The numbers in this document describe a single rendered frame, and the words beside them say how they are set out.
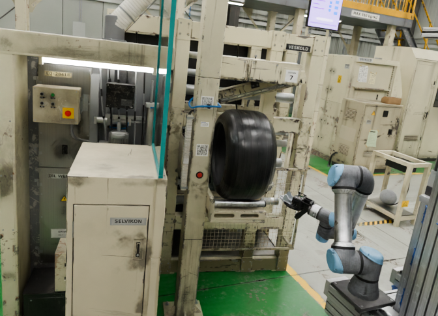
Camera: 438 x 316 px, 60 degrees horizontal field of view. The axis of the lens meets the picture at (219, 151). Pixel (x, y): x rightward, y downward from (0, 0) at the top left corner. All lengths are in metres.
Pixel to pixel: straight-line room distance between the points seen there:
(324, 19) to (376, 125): 2.05
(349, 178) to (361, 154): 5.10
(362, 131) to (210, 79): 4.99
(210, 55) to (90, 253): 1.23
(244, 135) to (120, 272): 1.00
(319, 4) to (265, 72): 3.91
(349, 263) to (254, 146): 0.79
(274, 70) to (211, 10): 0.65
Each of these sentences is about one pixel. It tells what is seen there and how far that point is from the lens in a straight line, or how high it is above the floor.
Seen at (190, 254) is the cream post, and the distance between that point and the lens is 2.60.
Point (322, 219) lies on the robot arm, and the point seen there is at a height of 0.98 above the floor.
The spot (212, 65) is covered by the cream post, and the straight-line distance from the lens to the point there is 2.25.
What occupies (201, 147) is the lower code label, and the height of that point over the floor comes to 1.24.
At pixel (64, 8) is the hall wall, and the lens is 11.29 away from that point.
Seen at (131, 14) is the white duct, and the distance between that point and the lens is 2.49.
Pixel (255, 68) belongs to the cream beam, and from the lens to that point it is 2.60.
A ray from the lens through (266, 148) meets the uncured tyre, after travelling 2.23.
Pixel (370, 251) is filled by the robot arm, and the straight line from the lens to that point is 2.07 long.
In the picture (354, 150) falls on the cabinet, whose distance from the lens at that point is 7.01.
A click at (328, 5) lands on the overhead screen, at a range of 6.55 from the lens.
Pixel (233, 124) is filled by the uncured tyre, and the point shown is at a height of 1.40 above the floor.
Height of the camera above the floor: 1.81
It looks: 15 degrees down
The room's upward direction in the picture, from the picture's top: 7 degrees clockwise
